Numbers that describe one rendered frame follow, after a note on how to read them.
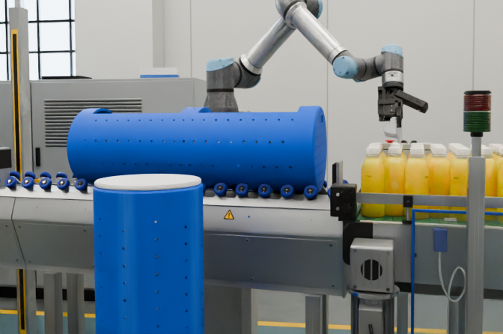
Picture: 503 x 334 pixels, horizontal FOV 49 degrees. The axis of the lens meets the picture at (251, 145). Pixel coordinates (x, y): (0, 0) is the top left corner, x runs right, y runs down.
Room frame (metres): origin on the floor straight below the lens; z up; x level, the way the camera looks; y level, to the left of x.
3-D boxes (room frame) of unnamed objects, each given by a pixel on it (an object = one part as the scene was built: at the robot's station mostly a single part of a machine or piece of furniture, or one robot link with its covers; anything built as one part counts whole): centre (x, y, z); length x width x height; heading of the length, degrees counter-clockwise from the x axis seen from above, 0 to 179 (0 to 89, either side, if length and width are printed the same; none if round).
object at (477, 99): (1.33, -0.55, 1.23); 0.06 x 0.06 x 0.04
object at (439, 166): (1.61, -0.56, 0.99); 0.07 x 0.07 x 0.19
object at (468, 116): (1.33, -0.55, 1.18); 0.06 x 0.06 x 0.05
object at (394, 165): (1.65, -0.43, 0.99); 0.07 x 0.07 x 0.19
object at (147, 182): (1.44, 0.27, 1.03); 0.28 x 0.28 x 0.01
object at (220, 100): (2.31, 0.13, 1.27); 0.15 x 0.15 x 0.10
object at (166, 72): (3.64, 0.60, 1.48); 0.24 x 0.12 x 0.08; 90
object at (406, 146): (2.01, -0.56, 1.05); 0.20 x 0.10 x 0.10; 74
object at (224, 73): (2.32, 0.13, 1.38); 0.13 x 0.12 x 0.14; 139
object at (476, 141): (1.33, -0.55, 1.18); 0.06 x 0.06 x 0.16
